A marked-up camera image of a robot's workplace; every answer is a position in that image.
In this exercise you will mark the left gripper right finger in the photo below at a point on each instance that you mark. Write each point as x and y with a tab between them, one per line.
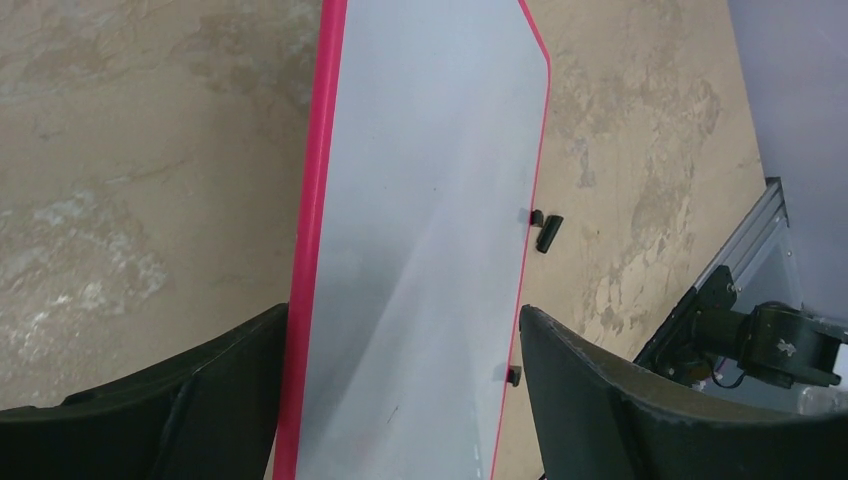
599	416

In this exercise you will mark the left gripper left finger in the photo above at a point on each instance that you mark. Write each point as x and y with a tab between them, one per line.
207	413

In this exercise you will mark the red framed whiteboard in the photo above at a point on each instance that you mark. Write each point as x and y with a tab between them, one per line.
422	156

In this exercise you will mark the black marker cap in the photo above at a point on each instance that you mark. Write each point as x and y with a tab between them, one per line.
549	230

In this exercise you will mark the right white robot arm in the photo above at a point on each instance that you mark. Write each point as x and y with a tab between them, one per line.
774	343

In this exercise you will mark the aluminium frame rail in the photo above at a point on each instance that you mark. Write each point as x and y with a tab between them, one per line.
755	265

